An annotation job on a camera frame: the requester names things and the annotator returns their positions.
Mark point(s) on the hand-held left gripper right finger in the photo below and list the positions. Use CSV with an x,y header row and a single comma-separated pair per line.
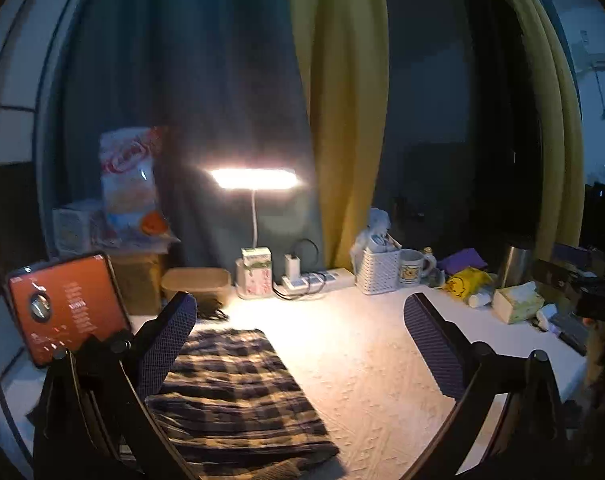
x,y
432,345

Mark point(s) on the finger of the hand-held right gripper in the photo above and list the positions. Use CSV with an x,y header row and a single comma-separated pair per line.
x,y
552,272

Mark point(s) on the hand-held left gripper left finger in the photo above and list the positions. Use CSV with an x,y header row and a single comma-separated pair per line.
x,y
170,340

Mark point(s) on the plaid pants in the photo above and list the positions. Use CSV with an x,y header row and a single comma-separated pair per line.
x,y
232,390

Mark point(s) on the steel thermos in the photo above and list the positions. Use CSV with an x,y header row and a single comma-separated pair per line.
x,y
515,265

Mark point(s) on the small white tissue pack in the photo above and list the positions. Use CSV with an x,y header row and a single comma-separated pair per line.
x,y
546,316

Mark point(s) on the yellow tissue box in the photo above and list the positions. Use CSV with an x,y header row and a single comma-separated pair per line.
x,y
517,302

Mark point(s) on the brown food container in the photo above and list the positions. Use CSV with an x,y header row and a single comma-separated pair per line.
x,y
195,285

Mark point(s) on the yellow snack bag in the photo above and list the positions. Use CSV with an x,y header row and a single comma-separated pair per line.
x,y
465,282

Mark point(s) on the cardboard box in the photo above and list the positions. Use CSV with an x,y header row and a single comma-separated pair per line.
x,y
137,275

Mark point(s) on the white cartoon mug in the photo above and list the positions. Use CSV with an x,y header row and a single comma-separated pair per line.
x,y
412,267

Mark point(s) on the purple pouch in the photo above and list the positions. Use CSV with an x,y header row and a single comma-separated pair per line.
x,y
462,260

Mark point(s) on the white perforated basket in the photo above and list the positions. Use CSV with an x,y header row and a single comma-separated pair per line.
x,y
377,272

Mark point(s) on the tablet with red screen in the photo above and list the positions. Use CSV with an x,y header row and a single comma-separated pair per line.
x,y
67,305

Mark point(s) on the white green milk carton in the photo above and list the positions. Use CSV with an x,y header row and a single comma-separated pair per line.
x,y
257,272

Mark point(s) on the blue white packets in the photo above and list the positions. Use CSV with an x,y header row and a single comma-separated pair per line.
x,y
380,244

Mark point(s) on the white blue power strip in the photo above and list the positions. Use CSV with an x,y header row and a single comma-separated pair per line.
x,y
327,277

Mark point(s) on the white plastic bag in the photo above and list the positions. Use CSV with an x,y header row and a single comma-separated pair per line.
x,y
380,220

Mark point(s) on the yellow curtain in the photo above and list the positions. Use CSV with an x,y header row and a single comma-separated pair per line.
x,y
552,135
342,110

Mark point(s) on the small white box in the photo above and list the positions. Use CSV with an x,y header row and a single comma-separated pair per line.
x,y
75,230

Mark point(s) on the red white snack bag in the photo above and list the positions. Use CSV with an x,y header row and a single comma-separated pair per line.
x,y
130,185

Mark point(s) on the white desk lamp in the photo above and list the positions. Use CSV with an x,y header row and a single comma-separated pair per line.
x,y
252,178

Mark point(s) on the dark window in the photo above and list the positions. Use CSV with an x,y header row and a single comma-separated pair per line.
x,y
432,110

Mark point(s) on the grey-blue curtain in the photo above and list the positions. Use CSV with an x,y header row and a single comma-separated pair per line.
x,y
182,60

